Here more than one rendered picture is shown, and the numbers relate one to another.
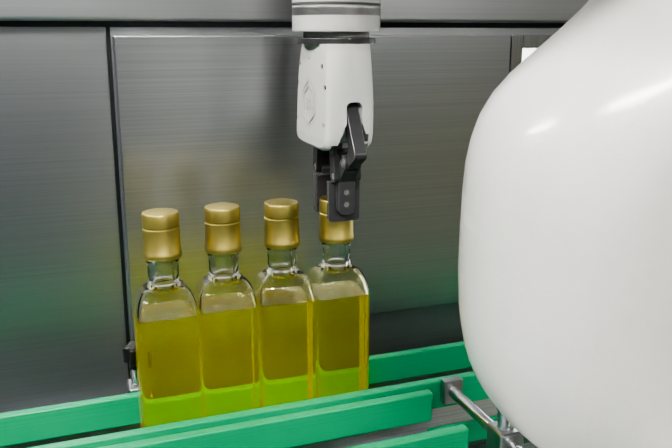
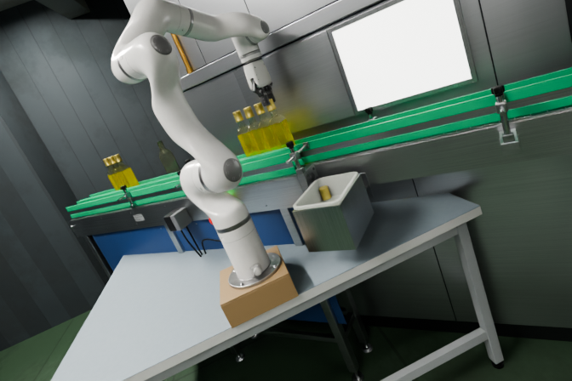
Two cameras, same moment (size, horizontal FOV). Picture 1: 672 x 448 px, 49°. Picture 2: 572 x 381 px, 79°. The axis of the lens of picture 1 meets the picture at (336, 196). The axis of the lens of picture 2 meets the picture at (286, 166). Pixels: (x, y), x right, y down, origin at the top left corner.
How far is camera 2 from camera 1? 112 cm
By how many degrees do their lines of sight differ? 53
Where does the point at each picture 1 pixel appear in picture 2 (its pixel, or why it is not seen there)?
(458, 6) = (307, 28)
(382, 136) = (299, 75)
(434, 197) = (320, 88)
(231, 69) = not seen: hidden behind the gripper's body
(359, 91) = (251, 75)
